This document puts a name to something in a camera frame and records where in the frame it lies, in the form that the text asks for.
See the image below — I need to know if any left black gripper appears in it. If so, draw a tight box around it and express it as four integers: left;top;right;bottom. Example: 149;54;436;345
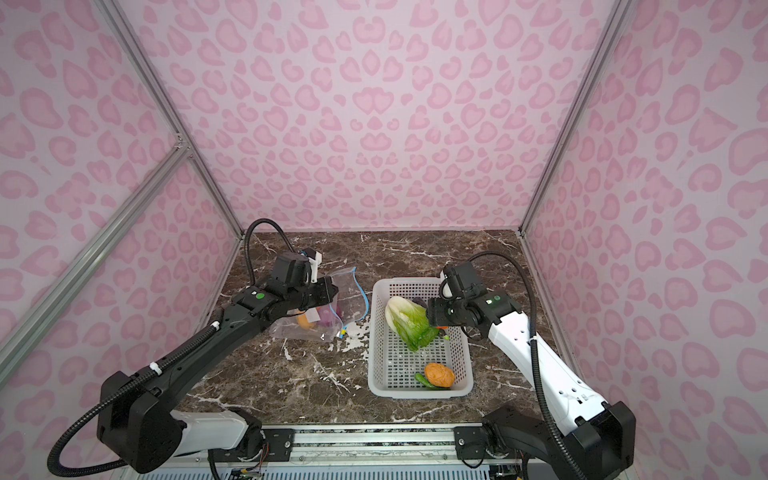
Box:
288;274;341;312

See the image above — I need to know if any purple toy onion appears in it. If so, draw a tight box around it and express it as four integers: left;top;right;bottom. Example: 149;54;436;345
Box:
317;303;342;328

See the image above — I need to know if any clear zip top bag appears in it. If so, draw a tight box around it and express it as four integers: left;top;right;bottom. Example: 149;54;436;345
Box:
268;267;370;342

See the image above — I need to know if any green white toy cabbage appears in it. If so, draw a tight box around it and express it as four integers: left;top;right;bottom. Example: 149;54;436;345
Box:
384;296;440;352

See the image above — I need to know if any yellow toy potato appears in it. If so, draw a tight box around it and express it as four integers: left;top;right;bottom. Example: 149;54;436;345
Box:
296;314;314;330

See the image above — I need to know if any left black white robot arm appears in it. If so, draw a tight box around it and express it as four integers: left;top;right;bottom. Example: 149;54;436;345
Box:
97;249;338;473

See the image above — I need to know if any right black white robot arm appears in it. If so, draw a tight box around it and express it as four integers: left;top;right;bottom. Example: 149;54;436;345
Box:
426;261;636;479

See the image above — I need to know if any brown toy potato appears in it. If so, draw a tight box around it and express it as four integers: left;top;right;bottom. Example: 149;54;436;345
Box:
424;363;455;389

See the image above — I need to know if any green toy pepper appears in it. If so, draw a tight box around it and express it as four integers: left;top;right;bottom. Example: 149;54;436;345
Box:
414;373;436;389

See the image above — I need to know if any white plastic basket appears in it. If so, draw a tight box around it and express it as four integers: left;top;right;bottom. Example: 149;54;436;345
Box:
368;277;474;400

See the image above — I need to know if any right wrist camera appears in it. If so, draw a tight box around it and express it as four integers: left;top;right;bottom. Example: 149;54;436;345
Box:
438;271;453;299

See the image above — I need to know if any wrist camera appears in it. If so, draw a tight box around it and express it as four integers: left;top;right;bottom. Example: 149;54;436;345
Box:
438;271;453;299
300;248;323;283

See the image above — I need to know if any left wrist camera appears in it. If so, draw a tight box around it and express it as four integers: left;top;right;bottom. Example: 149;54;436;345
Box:
300;248;323;283

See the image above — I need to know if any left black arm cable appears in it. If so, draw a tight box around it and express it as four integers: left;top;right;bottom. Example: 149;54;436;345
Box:
242;217;296;286

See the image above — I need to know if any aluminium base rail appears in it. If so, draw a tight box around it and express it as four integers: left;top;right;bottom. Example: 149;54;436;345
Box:
148;423;555;479

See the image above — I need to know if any aluminium frame strut left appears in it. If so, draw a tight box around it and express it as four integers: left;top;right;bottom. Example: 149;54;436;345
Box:
1;142;189;386

